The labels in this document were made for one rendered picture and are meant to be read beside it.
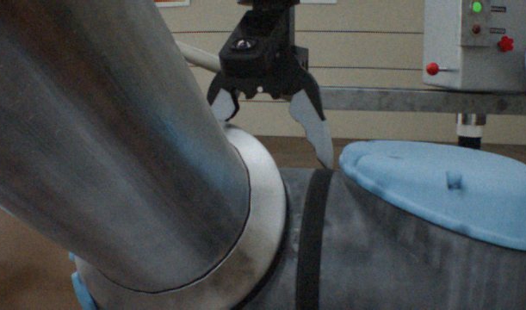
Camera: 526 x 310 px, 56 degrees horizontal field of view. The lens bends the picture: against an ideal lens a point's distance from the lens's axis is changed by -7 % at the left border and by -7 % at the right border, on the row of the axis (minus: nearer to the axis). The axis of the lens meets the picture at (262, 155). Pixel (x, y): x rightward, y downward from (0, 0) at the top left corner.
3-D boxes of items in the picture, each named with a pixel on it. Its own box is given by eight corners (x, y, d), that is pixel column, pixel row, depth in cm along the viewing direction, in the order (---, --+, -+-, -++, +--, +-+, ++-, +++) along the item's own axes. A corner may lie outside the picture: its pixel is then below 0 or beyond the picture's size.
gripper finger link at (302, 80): (337, 111, 56) (291, 45, 57) (335, 112, 55) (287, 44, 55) (302, 135, 58) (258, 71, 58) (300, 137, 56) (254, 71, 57)
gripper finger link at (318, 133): (357, 150, 60) (312, 84, 61) (349, 158, 55) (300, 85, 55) (336, 164, 61) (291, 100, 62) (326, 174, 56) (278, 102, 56)
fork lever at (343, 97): (524, 109, 143) (526, 92, 142) (566, 118, 124) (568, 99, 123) (293, 102, 135) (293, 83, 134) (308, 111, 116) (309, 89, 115)
